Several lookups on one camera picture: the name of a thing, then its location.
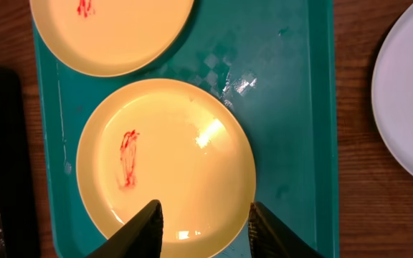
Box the teal serving tray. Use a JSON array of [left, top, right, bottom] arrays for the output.
[[34, 1, 339, 257]]

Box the light blue plate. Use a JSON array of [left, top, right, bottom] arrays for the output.
[[371, 4, 413, 175]]

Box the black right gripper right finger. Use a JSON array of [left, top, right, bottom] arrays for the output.
[[248, 201, 323, 258]]

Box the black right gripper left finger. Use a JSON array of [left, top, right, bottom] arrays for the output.
[[87, 199, 163, 258]]

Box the black water tray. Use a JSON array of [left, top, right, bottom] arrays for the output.
[[0, 67, 41, 257]]

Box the yellow plate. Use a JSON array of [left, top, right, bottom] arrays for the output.
[[29, 0, 194, 77], [76, 79, 256, 257]]

